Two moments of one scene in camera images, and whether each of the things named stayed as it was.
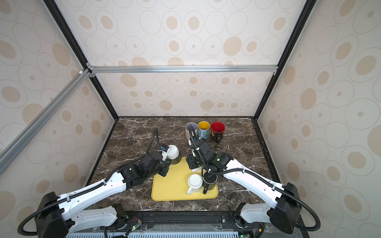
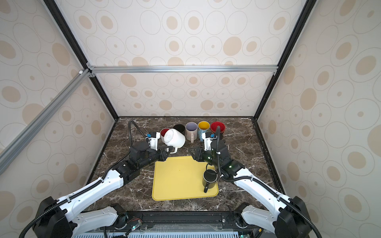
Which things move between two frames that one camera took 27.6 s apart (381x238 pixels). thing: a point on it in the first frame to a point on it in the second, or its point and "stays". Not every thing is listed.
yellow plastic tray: [174, 186] stays
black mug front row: [209, 182] stays
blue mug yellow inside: [203, 129] stays
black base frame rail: [182, 221] stays
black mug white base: [173, 154] to [180, 128]
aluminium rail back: [92, 69] stays
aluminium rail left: [22, 139] stays
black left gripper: [165, 166] to [163, 155]
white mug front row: [194, 182] to [162, 132]
